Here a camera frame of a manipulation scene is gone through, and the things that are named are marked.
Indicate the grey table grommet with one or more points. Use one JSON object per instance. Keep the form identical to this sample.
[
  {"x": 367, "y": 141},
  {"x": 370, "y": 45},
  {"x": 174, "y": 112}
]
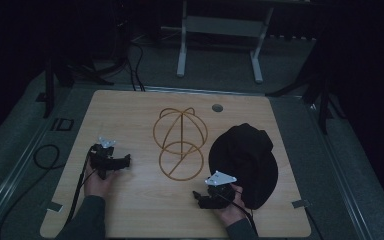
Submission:
[{"x": 217, "y": 108}]

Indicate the black tripod stand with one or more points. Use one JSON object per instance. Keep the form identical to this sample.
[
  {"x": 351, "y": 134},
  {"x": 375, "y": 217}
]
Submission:
[
  {"x": 323, "y": 100},
  {"x": 49, "y": 86}
]

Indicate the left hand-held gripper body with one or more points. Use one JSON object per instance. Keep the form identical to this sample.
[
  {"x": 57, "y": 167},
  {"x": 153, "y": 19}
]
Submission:
[{"x": 101, "y": 160}]

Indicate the person's left hand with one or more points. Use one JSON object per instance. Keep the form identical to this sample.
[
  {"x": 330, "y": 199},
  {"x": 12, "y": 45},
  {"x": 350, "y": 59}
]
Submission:
[{"x": 96, "y": 186}]

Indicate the grey tape piece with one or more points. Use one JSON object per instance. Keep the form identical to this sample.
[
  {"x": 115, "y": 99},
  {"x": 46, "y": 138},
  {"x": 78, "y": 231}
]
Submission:
[
  {"x": 55, "y": 206},
  {"x": 300, "y": 203}
]

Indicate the white desk frame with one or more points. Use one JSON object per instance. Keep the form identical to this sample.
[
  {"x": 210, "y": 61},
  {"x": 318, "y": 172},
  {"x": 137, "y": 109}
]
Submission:
[{"x": 221, "y": 26}]

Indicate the black hat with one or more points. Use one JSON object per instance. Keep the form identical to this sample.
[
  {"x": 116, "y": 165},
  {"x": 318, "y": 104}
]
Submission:
[{"x": 246, "y": 160}]

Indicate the person's right hand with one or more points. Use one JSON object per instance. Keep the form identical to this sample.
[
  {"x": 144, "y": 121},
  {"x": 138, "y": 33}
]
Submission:
[{"x": 234, "y": 213}]

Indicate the metal floor rail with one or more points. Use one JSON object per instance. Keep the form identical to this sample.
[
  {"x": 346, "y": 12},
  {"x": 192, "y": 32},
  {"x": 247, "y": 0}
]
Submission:
[
  {"x": 340, "y": 173},
  {"x": 20, "y": 166}
]

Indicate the black rectangular floor marker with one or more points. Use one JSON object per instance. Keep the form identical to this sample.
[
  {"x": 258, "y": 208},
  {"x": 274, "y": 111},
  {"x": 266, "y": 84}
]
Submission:
[{"x": 54, "y": 124}]

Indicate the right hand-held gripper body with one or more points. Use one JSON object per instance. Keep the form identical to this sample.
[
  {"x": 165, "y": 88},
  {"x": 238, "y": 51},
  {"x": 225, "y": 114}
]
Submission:
[{"x": 220, "y": 195}]

